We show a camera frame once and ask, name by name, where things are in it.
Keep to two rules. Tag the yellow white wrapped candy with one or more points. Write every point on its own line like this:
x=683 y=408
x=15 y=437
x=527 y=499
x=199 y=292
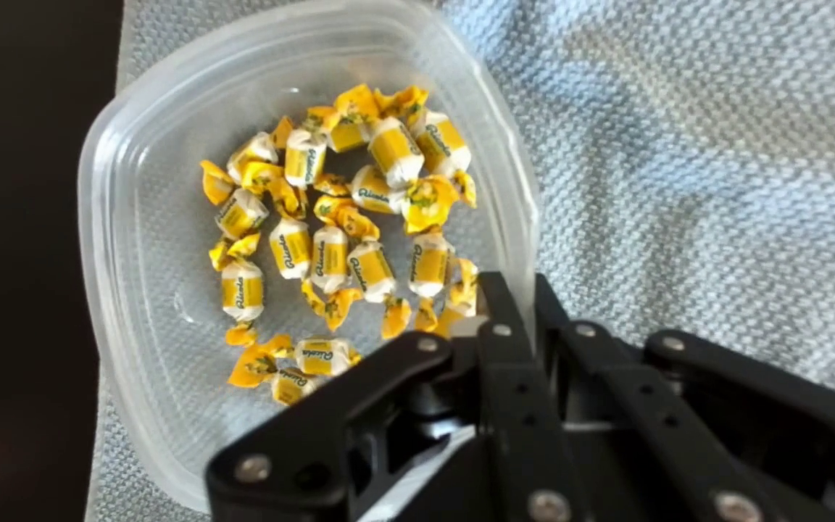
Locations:
x=347 y=218
x=395 y=153
x=395 y=314
x=463 y=286
x=371 y=270
x=331 y=307
x=241 y=212
x=253 y=366
x=229 y=250
x=374 y=191
x=443 y=143
x=351 y=118
x=319 y=356
x=253 y=150
x=215 y=182
x=287 y=386
x=431 y=201
x=328 y=260
x=431 y=262
x=406 y=99
x=290 y=247
x=306 y=157
x=282 y=193
x=241 y=292

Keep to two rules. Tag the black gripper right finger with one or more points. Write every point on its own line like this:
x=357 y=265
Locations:
x=688 y=424

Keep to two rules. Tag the clear plastic bowl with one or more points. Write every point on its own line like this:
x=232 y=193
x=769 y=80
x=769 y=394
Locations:
x=145 y=292

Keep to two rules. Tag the light blue towel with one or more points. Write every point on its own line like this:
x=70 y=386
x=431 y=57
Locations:
x=709 y=163

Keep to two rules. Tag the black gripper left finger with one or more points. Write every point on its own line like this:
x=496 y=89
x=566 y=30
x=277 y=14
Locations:
x=514 y=424

